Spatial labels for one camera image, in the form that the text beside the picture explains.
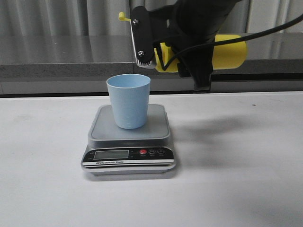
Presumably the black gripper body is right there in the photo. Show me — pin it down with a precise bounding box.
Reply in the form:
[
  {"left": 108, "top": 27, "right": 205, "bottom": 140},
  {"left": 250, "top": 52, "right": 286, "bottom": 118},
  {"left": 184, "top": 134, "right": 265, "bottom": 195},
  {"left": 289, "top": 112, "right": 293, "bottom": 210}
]
[{"left": 149, "top": 0, "right": 238, "bottom": 51}]

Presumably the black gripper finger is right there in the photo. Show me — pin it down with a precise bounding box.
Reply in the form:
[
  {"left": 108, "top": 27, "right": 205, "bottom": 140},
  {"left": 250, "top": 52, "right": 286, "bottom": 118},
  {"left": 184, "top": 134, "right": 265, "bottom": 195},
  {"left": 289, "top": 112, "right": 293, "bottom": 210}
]
[
  {"left": 177, "top": 46, "right": 214, "bottom": 91},
  {"left": 131, "top": 6, "right": 156, "bottom": 69}
]

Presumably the yellow squeeze bottle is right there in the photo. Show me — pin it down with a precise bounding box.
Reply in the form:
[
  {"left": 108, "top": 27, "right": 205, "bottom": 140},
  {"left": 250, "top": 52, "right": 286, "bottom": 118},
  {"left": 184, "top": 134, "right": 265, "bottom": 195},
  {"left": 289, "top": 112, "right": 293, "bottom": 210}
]
[{"left": 118, "top": 12, "right": 248, "bottom": 73}]

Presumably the light blue plastic cup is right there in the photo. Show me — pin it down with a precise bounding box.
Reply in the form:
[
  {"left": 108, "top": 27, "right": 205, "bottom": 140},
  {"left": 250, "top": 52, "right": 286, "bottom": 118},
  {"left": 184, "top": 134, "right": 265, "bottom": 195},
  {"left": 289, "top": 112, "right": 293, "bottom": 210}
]
[{"left": 107, "top": 74, "right": 151, "bottom": 129}]

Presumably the silver electronic kitchen scale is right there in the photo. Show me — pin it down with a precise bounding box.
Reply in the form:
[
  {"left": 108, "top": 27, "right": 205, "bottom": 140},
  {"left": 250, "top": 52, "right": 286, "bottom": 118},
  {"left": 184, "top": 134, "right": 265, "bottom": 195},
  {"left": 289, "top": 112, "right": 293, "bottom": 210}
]
[{"left": 81, "top": 104, "right": 177, "bottom": 175}]

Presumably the grey stone counter ledge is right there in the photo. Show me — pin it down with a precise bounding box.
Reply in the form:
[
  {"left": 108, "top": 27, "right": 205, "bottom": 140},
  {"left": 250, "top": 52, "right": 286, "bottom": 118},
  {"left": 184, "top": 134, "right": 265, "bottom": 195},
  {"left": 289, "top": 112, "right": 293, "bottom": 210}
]
[{"left": 0, "top": 33, "right": 303, "bottom": 97}]

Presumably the grey pleated curtain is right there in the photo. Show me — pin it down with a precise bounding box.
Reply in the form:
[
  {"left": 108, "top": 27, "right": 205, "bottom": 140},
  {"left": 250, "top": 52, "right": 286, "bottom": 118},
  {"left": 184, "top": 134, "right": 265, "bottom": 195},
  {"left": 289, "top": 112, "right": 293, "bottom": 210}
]
[{"left": 0, "top": 0, "right": 303, "bottom": 36}]

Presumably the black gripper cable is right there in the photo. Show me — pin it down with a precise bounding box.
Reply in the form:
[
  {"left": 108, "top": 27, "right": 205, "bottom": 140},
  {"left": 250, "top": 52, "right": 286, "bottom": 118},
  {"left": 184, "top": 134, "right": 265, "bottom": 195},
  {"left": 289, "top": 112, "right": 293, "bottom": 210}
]
[{"left": 156, "top": 14, "right": 303, "bottom": 72}]

